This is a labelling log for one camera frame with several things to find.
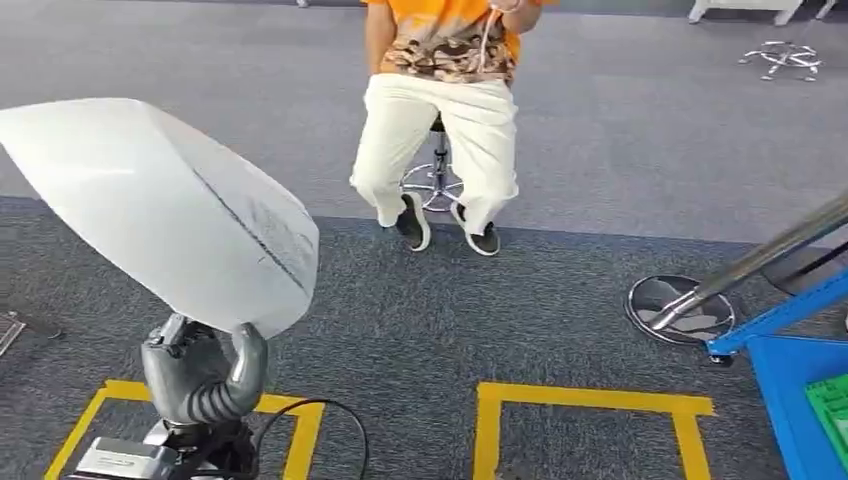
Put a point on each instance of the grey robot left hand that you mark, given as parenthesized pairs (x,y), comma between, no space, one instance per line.
(192,384)

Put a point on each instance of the white plastic shell part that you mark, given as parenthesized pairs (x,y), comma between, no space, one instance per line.
(132,199)

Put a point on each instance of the green plastic crate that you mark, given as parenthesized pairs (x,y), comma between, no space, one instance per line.
(831,411)

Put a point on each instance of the white table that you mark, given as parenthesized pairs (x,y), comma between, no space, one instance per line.
(742,5)

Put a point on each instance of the person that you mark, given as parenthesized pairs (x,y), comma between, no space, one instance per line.
(437,119)

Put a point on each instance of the chrome chair base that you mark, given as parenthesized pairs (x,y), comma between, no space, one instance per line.
(785,58)

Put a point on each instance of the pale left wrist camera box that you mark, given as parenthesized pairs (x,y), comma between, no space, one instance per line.
(119,460)

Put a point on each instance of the yellow floor tape square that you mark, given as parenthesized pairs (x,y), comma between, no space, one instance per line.
(305,437)
(490,430)

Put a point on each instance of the chrome stool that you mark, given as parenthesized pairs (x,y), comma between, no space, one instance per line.
(434,182)

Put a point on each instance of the chrome stanchion post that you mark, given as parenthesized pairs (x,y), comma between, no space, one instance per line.
(762,258)

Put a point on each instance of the blue metal shelf rack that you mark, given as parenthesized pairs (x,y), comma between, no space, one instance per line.
(788,384)

